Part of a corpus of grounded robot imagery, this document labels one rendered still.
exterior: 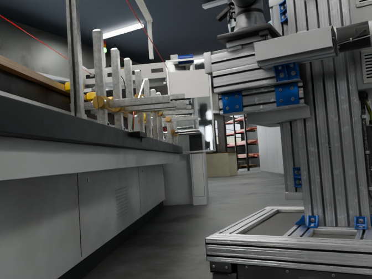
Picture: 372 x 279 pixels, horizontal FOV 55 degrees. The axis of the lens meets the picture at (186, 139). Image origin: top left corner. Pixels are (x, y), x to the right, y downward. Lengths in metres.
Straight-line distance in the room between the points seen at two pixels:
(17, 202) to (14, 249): 0.15
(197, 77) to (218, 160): 6.37
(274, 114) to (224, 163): 8.90
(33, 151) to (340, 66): 1.20
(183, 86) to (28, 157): 3.47
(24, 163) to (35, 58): 7.27
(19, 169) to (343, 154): 1.20
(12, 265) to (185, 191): 3.28
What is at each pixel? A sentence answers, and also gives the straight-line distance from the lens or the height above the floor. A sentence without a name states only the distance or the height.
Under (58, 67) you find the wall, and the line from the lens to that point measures 8.55.
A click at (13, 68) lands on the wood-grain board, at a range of 1.32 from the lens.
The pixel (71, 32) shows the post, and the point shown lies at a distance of 1.36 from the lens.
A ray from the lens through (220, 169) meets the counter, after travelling 10.50.
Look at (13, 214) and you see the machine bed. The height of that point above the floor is 0.40.
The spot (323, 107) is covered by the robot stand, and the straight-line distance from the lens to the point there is 1.60.
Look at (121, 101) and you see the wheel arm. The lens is 1.56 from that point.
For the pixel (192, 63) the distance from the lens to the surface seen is 4.39.
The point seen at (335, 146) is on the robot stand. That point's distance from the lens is 1.58.
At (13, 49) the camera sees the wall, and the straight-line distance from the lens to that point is 7.94.
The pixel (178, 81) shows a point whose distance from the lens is 4.35.
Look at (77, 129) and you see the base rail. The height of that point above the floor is 0.66.
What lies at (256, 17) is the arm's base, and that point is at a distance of 1.57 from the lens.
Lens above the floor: 0.54
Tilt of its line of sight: 3 degrees up
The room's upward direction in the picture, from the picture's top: 4 degrees counter-clockwise
